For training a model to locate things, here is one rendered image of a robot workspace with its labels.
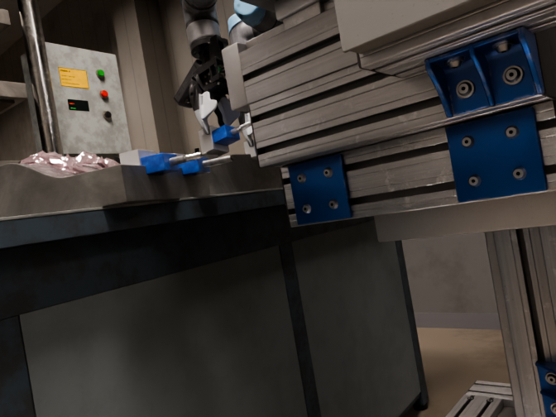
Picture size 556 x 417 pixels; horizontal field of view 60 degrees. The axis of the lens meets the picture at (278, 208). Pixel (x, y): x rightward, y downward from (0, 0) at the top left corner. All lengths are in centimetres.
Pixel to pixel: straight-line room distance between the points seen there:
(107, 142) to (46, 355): 128
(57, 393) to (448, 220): 59
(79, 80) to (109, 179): 124
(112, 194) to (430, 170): 44
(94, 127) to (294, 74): 137
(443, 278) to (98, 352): 210
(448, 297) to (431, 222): 199
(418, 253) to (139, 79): 240
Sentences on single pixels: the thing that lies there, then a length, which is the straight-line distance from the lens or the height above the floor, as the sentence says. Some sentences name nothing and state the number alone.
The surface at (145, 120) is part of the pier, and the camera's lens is 380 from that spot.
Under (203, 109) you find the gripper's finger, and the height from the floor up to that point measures 99.
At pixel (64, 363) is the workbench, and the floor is 59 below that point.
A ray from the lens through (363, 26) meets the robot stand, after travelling 45.
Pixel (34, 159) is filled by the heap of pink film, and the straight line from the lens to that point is 91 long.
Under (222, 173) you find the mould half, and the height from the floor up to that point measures 85.
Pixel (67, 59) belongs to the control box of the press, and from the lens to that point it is 196.
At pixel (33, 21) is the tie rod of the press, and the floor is 147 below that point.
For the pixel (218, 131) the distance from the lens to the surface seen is 103.
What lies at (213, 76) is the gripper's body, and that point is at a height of 106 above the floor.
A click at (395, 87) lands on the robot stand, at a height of 86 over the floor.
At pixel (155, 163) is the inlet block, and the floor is 85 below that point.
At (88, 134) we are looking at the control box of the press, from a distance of 190.
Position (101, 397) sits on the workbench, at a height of 52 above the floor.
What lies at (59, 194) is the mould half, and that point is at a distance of 80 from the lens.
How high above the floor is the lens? 75
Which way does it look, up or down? level
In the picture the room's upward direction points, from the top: 10 degrees counter-clockwise
